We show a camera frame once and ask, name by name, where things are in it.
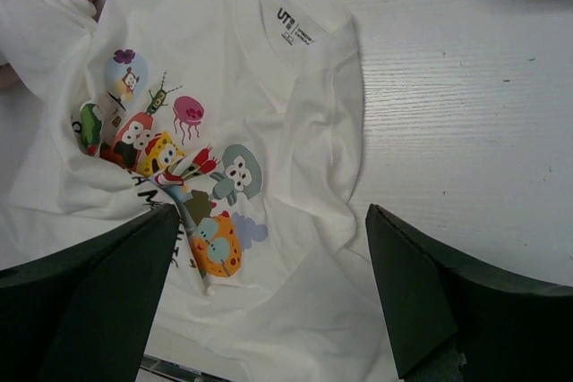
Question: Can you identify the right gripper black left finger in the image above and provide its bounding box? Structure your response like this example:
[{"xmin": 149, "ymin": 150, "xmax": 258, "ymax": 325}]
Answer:
[{"xmin": 1, "ymin": 204, "xmax": 180, "ymax": 381}]

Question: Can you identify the white cartoon print t-shirt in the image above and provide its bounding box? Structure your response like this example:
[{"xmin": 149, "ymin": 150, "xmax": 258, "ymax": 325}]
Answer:
[{"xmin": 1, "ymin": 0, "xmax": 396, "ymax": 381}]

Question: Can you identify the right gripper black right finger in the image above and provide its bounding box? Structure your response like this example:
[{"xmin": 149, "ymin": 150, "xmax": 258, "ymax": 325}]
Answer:
[{"xmin": 365, "ymin": 205, "xmax": 572, "ymax": 381}]

